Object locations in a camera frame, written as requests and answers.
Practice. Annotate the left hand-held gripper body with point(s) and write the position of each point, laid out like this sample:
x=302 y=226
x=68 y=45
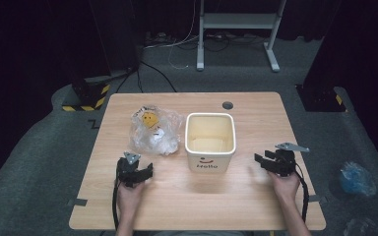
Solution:
x=126 y=172

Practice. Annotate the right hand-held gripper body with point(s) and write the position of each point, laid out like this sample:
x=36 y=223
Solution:
x=285 y=160

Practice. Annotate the clear bag with yellow face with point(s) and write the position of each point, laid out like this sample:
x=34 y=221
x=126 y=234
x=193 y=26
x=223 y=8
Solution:
x=162 y=128

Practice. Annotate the cream plastic waste bin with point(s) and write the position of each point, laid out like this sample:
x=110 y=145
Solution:
x=210 y=162

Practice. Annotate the person's left hand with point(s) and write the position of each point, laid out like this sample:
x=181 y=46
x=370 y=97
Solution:
x=129 y=198

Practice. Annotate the person's right hand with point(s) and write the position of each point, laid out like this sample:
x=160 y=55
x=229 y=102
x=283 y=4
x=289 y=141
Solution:
x=285 y=188

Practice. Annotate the grey tape strip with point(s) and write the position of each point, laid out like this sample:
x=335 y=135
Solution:
x=78 y=202
x=317 y=198

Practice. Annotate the black zigzag floor tape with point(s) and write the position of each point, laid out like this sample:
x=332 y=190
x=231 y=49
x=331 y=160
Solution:
x=94 y=124

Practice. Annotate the blue plastic bag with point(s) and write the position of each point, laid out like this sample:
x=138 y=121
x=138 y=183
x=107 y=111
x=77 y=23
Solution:
x=356 y=180

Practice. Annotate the black base with striped edge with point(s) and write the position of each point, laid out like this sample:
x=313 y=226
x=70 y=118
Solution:
x=88 y=96

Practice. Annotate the white metal stand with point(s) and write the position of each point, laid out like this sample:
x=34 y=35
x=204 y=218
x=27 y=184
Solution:
x=236 y=20

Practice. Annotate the black square base plate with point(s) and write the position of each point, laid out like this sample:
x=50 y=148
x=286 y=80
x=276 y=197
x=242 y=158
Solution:
x=320 y=98

